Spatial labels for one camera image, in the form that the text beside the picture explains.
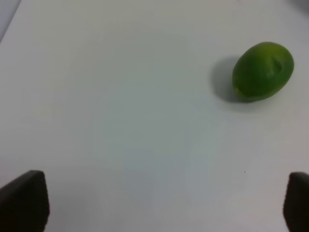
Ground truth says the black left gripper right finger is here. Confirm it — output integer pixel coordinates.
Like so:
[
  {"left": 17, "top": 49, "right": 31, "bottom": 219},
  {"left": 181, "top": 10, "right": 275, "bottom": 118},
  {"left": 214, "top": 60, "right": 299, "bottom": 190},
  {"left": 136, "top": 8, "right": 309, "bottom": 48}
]
[{"left": 283, "top": 172, "right": 309, "bottom": 232}]

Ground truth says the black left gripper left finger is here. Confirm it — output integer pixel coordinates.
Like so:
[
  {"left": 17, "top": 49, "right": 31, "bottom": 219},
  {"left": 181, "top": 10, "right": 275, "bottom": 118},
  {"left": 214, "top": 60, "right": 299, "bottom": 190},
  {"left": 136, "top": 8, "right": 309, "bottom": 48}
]
[{"left": 0, "top": 170, "right": 50, "bottom": 232}]

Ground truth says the green lime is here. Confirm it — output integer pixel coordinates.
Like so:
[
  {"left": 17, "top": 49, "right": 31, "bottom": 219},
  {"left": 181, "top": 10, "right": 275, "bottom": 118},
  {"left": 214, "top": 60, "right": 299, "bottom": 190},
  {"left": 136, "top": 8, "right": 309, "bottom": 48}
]
[{"left": 232, "top": 42, "right": 295, "bottom": 102}]

